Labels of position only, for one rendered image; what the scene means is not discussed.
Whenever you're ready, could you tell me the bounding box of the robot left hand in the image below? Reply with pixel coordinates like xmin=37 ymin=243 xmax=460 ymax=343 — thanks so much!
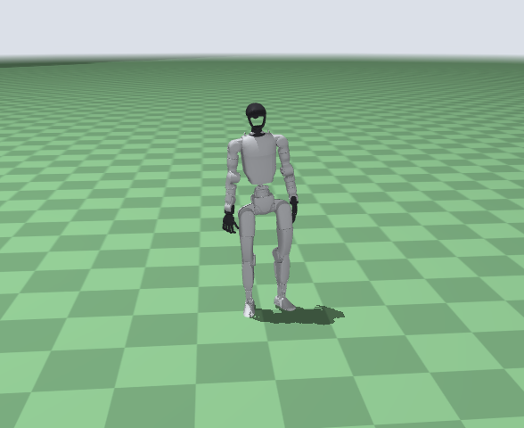
xmin=290 ymin=196 xmax=299 ymax=223

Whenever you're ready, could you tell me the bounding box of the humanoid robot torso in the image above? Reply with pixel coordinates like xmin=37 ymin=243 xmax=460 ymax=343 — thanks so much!
xmin=241 ymin=130 xmax=276 ymax=215

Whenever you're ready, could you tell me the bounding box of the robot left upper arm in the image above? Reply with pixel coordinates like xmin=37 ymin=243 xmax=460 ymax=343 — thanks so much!
xmin=274 ymin=135 xmax=293 ymax=177

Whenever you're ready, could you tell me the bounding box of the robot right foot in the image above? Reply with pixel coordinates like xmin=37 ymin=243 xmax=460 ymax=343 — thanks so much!
xmin=243 ymin=299 xmax=255 ymax=317

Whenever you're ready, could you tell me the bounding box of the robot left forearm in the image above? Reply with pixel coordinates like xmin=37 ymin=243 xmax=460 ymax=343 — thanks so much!
xmin=284 ymin=167 xmax=298 ymax=201

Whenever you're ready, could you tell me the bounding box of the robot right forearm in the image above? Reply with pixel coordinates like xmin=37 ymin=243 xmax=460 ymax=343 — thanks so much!
xmin=225 ymin=172 xmax=237 ymax=212

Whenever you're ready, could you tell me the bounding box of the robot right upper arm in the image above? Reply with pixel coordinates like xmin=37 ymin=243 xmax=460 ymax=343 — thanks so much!
xmin=227 ymin=138 xmax=242 ymax=183

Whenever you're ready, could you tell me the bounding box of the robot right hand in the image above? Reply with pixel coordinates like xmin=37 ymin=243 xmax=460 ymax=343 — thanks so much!
xmin=223 ymin=205 xmax=239 ymax=234

